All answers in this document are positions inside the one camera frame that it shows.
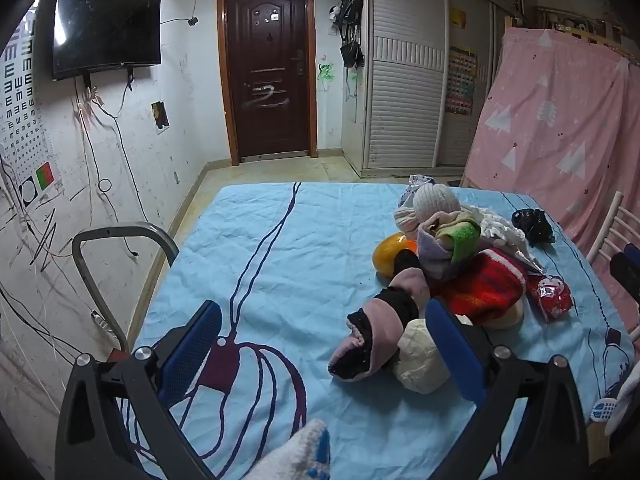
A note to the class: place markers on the red knit cloth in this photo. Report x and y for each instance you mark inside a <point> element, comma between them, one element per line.
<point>482,285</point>

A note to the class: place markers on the cream paper ball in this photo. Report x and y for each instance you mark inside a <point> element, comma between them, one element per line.
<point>420,360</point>

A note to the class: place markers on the person's left hand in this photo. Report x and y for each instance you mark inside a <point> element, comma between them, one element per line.
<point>295,455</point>

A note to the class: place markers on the white knit hat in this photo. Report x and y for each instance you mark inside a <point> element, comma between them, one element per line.
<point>436,202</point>

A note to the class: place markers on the pink and black sock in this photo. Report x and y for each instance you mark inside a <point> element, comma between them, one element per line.
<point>412,282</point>
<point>372,345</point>

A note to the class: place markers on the pale pink knit hat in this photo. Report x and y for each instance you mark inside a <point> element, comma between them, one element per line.
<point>404,222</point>

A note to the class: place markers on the broken wall socket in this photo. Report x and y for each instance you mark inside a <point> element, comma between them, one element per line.
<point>160,116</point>

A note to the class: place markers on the pink tree print curtain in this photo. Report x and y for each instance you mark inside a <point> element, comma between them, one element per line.
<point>555,125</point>

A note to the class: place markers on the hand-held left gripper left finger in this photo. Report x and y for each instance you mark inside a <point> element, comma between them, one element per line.
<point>192,345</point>

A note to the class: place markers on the yellow paper note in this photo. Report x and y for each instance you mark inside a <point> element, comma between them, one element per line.
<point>457,17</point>

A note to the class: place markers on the person's right hand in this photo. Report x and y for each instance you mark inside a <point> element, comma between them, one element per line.
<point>617,405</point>

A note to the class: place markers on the eye chart poster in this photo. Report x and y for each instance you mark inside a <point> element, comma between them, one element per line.
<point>22,110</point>

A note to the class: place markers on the grey metal chair frame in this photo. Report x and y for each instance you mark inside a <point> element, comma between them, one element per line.
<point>95,280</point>

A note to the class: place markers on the pale purple cloth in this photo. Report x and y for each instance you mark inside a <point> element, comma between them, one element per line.
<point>431,255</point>

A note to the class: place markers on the black wall television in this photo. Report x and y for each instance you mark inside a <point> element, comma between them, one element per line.
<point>105,25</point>

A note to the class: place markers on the colourful grid poster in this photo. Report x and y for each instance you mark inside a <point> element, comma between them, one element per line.
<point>461,80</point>

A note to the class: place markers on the blue printed tablecloth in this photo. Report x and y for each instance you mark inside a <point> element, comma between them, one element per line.
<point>300,260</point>

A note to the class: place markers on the silver foil wrapper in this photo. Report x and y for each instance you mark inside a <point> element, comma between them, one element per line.
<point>417,184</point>

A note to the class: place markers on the white slatted wardrobe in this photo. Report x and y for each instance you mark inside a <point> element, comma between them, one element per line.
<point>405,85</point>

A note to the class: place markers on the yellow plastic half egg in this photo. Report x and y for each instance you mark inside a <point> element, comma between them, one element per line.
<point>387,257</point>

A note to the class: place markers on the dark brown door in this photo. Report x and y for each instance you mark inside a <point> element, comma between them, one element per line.
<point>270,70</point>

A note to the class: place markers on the green towel cloth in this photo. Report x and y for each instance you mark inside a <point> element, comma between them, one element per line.
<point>462,242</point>

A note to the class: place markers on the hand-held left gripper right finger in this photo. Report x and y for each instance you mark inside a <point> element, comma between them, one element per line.
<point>450,345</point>

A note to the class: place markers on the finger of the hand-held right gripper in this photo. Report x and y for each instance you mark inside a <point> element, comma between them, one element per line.
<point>631,270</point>

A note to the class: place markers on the white lace cloth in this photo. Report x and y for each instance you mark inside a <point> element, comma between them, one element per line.
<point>502,227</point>

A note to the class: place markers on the wooden bunk bed frame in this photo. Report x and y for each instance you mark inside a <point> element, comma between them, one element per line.
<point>575,27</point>

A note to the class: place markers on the black hanging bags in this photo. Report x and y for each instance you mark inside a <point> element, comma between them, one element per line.
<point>350,50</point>

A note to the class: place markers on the white power strip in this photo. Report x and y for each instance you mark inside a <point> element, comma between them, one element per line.
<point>99,320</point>

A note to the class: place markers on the red snack packet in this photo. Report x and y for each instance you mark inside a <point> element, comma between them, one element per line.
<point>550,297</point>

